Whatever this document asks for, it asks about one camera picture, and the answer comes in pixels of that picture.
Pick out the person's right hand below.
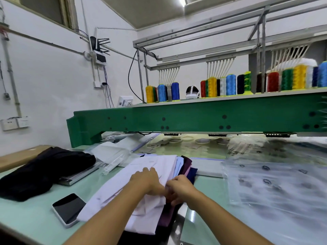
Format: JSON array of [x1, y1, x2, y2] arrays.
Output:
[[165, 175, 201, 206]]

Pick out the person's left hand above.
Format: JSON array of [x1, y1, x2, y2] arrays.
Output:
[[128, 167, 167, 197]]

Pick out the white shirt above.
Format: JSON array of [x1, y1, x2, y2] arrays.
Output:
[[77, 154, 178, 235]]

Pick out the stack of garments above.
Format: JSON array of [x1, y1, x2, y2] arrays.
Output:
[[77, 154, 199, 245]]

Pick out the stack of plastic bags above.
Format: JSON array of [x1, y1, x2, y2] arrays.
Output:
[[222, 158, 327, 245]]

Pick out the person's right forearm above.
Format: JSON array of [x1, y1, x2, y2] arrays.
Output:
[[186, 191, 277, 245]]

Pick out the person's left forearm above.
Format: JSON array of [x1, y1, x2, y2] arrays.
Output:
[[64, 176, 149, 245]]

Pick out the crumpled clear plastic film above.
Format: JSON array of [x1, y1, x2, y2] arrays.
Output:
[[89, 142, 133, 176]]

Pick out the grey flat tablet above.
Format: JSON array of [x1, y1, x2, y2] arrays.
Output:
[[56, 161, 105, 187]]

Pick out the green machine beam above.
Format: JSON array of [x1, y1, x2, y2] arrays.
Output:
[[66, 92, 327, 148]]

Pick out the white box device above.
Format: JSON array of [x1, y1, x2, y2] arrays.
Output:
[[118, 95, 135, 108]]

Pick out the black smartphone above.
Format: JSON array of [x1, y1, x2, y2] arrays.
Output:
[[51, 193, 87, 228]]

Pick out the white headset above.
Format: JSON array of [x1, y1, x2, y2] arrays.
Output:
[[185, 86, 200, 99]]

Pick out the black cloth bundle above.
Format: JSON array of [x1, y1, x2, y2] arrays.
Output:
[[0, 146, 97, 202]]

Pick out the row of coloured thread spools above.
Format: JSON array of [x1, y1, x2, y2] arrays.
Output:
[[144, 59, 327, 104]]

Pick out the brown cardboard box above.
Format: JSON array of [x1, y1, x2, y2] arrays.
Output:
[[0, 145, 52, 173]]

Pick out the grey metal thread rack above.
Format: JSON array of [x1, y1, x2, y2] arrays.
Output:
[[133, 0, 327, 102]]

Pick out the black hanging cable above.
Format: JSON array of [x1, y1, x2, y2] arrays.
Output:
[[128, 48, 146, 102]]

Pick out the wall router with antennas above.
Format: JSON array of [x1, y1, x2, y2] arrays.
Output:
[[84, 35, 110, 66]]

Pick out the white double wall socket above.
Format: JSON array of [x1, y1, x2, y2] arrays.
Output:
[[0, 116, 30, 132]]

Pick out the grey wall conduit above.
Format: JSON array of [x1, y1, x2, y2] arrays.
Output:
[[0, 25, 88, 118]]

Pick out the high wall window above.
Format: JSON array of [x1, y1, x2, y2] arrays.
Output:
[[15, 0, 78, 30]]

